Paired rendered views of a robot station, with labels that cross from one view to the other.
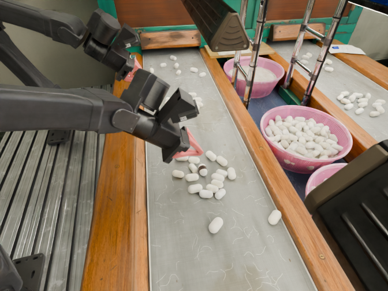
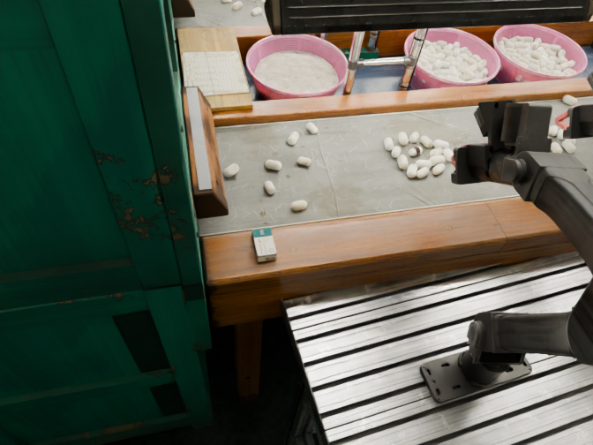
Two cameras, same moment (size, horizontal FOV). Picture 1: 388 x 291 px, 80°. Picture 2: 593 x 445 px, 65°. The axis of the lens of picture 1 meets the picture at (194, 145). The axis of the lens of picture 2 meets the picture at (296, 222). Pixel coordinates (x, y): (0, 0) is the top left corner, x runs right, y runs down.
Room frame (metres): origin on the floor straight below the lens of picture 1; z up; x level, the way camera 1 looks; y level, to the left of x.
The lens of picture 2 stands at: (1.10, 0.78, 1.47)
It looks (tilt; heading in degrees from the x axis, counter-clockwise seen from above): 53 degrees down; 261
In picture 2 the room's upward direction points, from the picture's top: 8 degrees clockwise
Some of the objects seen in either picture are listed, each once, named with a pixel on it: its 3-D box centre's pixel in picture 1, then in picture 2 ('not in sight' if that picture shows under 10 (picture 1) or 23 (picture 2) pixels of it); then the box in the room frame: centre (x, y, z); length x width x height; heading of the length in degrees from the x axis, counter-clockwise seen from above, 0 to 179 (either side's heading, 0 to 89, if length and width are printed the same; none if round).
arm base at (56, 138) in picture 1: (58, 118); (484, 361); (0.69, 0.51, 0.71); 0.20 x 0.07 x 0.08; 15
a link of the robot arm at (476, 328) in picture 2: not in sight; (497, 342); (0.69, 0.50, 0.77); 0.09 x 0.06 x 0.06; 178
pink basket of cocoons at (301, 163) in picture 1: (299, 140); (446, 68); (0.55, -0.34, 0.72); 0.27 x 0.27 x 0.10
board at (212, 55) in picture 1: (238, 49); (212, 65); (1.20, -0.23, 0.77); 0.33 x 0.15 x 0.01; 100
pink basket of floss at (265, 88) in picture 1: (251, 77); (296, 77); (0.99, -0.27, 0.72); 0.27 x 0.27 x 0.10
